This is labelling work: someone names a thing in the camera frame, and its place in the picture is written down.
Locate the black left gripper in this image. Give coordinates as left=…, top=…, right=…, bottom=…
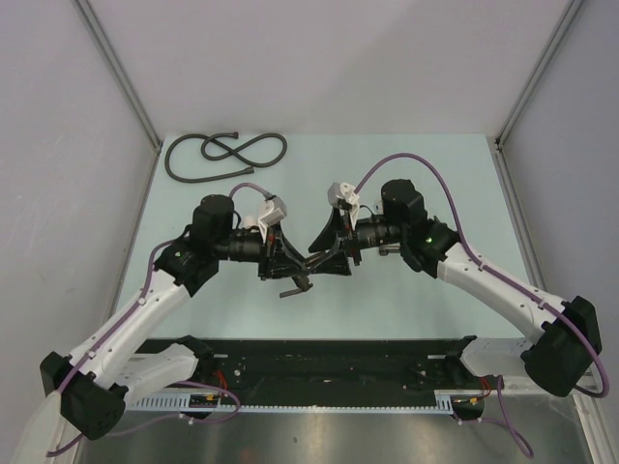
left=214, top=221, right=310, bottom=280

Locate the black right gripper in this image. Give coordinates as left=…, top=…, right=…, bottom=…
left=309, top=206, right=404, bottom=277

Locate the brushed steel water faucet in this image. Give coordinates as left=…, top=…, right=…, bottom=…
left=280, top=251, right=335, bottom=299

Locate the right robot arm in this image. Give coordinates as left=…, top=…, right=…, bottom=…
left=309, top=179, right=602, bottom=397

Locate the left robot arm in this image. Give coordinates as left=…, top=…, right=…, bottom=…
left=40, top=194, right=351, bottom=440

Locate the dark metal L-shaped faucet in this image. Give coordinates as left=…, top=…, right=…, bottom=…
left=378, top=245, right=400, bottom=256

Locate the white plastic pipe coupling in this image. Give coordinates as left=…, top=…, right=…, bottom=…
left=241, top=215, right=258, bottom=230

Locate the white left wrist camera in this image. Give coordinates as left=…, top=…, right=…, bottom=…
left=257, top=196, right=287, bottom=241

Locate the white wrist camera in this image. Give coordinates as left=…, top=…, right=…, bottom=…
left=327, top=183, right=360, bottom=212
left=257, top=196, right=287, bottom=241

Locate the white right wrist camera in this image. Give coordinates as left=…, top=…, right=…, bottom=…
left=327, top=183, right=360, bottom=212

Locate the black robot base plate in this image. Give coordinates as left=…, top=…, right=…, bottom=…
left=130, top=337, right=504, bottom=406

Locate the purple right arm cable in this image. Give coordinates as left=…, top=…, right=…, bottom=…
left=355, top=153, right=609, bottom=397

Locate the grey coiled flexible hose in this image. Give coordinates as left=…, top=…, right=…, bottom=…
left=164, top=130, right=288, bottom=184

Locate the slotted grey cable duct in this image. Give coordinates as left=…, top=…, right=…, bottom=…
left=127, top=391, right=482, bottom=415

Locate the right aluminium frame post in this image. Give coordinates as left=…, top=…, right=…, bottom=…
left=495, top=0, right=586, bottom=146

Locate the aluminium frame post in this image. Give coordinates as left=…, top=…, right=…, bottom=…
left=71, top=0, right=162, bottom=154
left=495, top=0, right=586, bottom=146

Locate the left aluminium frame post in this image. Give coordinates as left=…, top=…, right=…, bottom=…
left=71, top=0, right=162, bottom=154

